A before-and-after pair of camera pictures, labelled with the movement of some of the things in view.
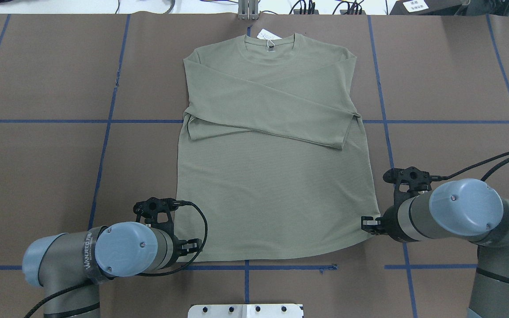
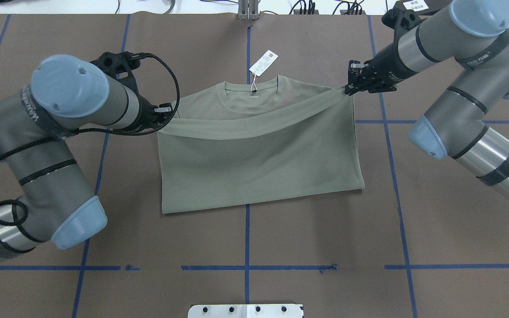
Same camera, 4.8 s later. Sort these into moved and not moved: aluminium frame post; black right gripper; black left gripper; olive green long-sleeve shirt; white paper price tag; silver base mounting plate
Moved: white paper price tag; black left gripper; olive green long-sleeve shirt; black right gripper
Not moved: silver base mounting plate; aluminium frame post
